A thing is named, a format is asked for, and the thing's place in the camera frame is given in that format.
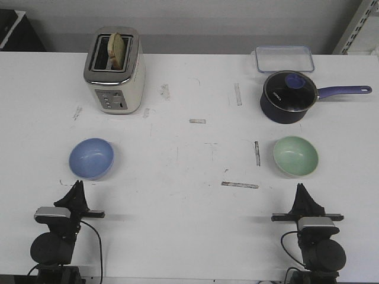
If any blue bowl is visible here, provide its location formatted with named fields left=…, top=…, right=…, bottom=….
left=69, top=138, right=114, bottom=180

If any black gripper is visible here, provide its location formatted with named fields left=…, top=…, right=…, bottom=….
left=53, top=180, right=105, bottom=234
left=271, top=183, right=345, bottom=222

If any dark blue saucepan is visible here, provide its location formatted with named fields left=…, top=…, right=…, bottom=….
left=260, top=85, right=372, bottom=124

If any glass pot lid blue knob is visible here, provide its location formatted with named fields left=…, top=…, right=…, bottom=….
left=263, top=70, right=317, bottom=112

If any cream and chrome toaster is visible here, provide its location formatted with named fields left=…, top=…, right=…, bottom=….
left=83, top=26, right=146, bottom=114

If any green bowl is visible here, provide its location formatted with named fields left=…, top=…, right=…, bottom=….
left=272, top=135, right=319, bottom=177

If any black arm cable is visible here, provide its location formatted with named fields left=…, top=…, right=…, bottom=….
left=280, top=230, right=306, bottom=267
left=79, top=220, right=104, bottom=284

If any slice of toast bread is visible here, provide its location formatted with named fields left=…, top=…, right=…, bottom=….
left=107, top=33, right=126, bottom=70

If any white perforated metal rail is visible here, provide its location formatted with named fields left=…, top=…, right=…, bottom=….
left=332, top=1, right=378, bottom=56

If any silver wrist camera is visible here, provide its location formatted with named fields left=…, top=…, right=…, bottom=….
left=297, top=217, right=340, bottom=235
left=34, top=206, right=71, bottom=225

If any black box with white edge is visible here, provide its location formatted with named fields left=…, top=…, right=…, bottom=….
left=1, top=9, right=46, bottom=52

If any clear plastic food container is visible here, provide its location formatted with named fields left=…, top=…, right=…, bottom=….
left=252, top=46, right=315, bottom=73

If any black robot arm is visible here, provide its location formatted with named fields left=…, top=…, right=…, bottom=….
left=30, top=180, right=105, bottom=283
left=271, top=183, right=346, bottom=283

